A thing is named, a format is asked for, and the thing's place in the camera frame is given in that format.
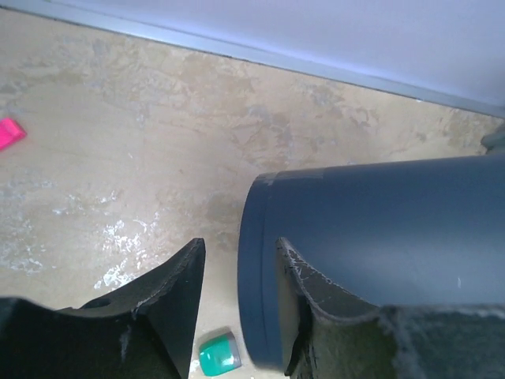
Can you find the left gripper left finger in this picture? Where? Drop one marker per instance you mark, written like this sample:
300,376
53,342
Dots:
144,329

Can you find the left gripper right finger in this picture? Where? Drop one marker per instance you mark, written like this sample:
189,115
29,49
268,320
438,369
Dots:
329,332

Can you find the dark blue cylindrical bin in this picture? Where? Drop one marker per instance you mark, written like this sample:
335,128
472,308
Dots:
414,232

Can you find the green small box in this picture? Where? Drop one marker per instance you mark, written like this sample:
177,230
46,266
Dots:
219,355

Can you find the pink plastic clip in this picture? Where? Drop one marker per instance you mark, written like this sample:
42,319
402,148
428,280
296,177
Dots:
10,133

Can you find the grey rectangular plastic crate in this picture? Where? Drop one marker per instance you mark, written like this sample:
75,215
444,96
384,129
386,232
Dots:
495,142

